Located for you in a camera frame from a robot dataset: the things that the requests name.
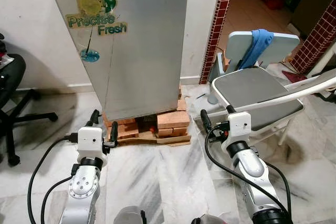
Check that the grey left robot leg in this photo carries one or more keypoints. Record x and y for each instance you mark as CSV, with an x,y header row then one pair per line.
x,y
128,216

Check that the white folding chair grey seat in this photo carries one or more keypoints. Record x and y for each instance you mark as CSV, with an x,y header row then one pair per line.
x,y
252,90

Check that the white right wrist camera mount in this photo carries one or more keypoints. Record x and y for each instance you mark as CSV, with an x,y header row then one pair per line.
x,y
240,127

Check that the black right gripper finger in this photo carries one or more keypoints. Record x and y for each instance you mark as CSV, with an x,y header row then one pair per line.
x,y
206,120
231,109

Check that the black office chair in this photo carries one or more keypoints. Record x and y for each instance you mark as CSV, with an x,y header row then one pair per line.
x,y
10,77

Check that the dark red floor cloth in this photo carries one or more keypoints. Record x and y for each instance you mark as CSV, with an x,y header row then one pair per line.
x,y
296,77

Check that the red clay brick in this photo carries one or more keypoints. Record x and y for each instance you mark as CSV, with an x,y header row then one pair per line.
x,y
173,120
182,100
127,131

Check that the grey right robot leg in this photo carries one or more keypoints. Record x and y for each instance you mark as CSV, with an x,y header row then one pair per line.
x,y
207,220

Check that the grey robot leg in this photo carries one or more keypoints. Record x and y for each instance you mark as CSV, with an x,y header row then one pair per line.
x,y
207,220
128,216

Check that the blue cloth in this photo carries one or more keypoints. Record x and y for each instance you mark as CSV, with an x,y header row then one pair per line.
x,y
257,45

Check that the red plastic bucket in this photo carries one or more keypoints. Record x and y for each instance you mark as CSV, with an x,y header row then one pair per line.
x,y
274,2

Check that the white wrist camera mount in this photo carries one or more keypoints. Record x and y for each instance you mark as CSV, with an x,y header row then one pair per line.
x,y
90,142
240,127

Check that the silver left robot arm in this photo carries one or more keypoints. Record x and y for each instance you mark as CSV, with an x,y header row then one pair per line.
x,y
84,187

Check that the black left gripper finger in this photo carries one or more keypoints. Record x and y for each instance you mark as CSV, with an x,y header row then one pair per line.
x,y
95,117
113,134

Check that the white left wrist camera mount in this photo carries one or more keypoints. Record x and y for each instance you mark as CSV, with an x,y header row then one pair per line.
x,y
90,142

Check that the green Precise Fresh sticker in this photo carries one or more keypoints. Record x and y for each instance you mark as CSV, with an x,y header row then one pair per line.
x,y
92,1

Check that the silver mini fridge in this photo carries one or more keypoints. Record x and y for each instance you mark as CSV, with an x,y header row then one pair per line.
x,y
147,51

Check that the blue round sticker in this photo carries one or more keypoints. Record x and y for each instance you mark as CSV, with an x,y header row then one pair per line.
x,y
90,55

